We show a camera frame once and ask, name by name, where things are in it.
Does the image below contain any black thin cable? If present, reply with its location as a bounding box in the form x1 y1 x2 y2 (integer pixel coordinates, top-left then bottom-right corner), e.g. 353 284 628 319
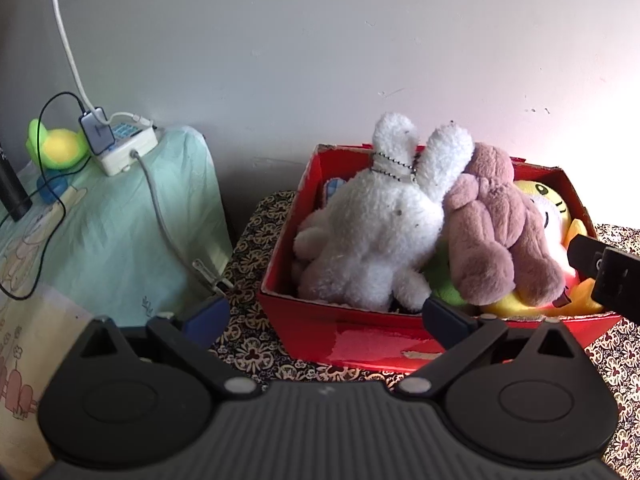
0 90 94 302

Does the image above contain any white rabbit plush toy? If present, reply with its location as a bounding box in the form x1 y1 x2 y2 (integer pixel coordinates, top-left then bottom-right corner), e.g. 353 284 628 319
293 113 474 312

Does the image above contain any floral patterned tablecloth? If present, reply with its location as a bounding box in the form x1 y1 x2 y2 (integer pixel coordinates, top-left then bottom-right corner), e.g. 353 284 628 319
213 191 639 479

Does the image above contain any white charging cable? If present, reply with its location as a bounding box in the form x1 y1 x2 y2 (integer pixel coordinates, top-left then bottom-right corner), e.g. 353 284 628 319
48 0 154 129

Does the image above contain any green bean plush toy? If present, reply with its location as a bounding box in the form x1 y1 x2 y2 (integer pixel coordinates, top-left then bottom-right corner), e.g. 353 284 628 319
423 243 468 309

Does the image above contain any pink teddy bear plush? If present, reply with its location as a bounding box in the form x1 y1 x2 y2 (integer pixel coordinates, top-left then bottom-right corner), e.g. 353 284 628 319
444 143 565 307

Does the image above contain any yellow tiger plush toy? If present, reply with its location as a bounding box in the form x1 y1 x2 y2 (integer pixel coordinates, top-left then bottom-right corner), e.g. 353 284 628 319
480 180 603 318

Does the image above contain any red cardboard box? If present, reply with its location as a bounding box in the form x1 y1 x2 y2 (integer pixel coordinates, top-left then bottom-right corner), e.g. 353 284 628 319
258 146 620 372

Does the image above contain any light green bed sheet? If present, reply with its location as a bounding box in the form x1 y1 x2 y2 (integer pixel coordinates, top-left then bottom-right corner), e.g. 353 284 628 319
1 127 232 327

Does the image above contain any black cylindrical object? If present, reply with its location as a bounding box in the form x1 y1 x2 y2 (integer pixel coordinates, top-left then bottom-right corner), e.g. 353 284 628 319
0 148 32 221

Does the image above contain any white power strip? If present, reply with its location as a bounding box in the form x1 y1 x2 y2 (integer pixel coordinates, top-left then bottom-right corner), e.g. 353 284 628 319
96 122 158 177

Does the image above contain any grey power cable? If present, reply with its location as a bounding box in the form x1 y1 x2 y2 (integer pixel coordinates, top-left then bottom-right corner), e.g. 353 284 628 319
129 148 234 296

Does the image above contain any grey phone charger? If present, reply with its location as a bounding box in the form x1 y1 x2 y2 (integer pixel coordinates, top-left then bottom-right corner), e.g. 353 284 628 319
79 107 115 156

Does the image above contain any yellow green plush toy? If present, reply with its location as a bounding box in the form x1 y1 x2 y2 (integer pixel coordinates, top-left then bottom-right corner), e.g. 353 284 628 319
25 118 89 171

